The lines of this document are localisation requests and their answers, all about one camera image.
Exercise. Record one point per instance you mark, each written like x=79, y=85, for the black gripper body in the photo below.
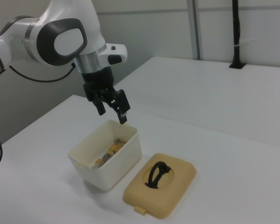
x=98, y=80

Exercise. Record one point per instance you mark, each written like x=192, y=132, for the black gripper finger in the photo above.
x=120, y=102
x=99, y=105

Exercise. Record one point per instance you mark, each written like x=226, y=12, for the tan tool case lid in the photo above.
x=177, y=186

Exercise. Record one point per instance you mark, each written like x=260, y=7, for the grey aluminium partition post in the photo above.
x=194, y=28

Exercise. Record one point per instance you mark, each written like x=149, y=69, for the white plastic tool case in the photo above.
x=112, y=170

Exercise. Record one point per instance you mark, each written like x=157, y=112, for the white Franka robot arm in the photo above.
x=67, y=44

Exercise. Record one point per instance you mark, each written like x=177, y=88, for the black camera pole with clamp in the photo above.
x=236, y=28

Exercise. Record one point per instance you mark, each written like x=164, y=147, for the white zip tie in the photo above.
x=243, y=42

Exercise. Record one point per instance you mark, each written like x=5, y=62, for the bagged yellow tools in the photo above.
x=112, y=150

